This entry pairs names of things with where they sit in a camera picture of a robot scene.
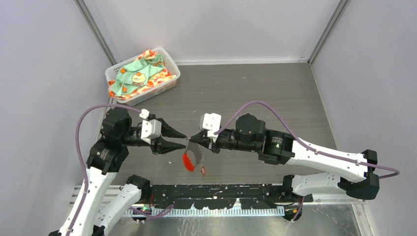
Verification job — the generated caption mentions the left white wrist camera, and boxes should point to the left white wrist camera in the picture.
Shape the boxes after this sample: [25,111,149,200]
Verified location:
[139,109,156,120]

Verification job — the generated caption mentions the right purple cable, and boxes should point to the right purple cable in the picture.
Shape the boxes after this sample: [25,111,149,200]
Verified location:
[213,100,401,222]

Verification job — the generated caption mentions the purple cable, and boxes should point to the purple cable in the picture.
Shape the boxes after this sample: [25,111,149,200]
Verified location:
[65,104,176,236]
[213,100,401,222]

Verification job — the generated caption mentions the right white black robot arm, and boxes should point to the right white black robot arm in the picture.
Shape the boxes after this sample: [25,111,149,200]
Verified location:
[189,114,380,202]

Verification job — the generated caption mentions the colourful patterned cloth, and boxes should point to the colourful patterned cloth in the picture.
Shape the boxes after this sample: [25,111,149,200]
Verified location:
[108,49,177,99]

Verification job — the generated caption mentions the white plastic basket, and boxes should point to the white plastic basket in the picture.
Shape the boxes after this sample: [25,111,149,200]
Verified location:
[105,47,181,107]

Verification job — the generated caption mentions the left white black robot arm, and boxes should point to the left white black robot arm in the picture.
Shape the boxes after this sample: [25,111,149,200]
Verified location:
[52,104,185,236]

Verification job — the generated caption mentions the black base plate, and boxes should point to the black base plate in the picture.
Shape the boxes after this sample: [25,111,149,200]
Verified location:
[137,183,302,209]

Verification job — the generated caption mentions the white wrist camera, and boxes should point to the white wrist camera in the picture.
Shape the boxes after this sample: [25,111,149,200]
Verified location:
[139,109,156,120]
[199,113,222,143]

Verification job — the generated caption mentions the aluminium front rail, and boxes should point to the aluminium front rail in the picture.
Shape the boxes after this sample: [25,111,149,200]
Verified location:
[73,184,363,221]

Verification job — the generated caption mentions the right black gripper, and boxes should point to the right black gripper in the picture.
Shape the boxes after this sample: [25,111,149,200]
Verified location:
[189,127,257,153]

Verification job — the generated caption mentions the red keyring with metal chain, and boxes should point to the red keyring with metal chain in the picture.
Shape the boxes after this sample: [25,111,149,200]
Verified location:
[182,138,206,172]

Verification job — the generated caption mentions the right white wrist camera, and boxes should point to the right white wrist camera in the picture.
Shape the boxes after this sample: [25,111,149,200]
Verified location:
[199,113,222,143]

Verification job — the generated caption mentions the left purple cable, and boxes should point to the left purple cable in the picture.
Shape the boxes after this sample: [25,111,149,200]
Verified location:
[65,104,176,236]

